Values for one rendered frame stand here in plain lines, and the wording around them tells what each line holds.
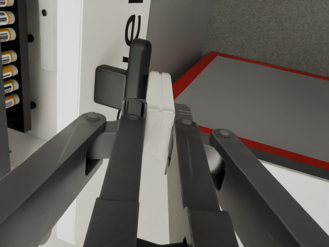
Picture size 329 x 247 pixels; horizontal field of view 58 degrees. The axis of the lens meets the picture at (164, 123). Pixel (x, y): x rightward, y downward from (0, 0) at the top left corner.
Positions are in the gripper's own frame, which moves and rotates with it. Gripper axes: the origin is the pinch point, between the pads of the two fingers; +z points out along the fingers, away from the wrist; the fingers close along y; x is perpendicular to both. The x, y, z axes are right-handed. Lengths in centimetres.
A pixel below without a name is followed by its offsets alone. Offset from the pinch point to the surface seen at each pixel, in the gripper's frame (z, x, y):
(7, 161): 4.5, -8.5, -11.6
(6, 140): 4.5, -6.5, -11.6
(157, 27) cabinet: 36.8, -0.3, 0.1
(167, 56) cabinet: 45.3, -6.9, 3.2
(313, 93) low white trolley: 49, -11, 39
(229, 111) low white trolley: 30.1, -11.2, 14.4
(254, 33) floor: 86, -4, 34
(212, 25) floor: 91, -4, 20
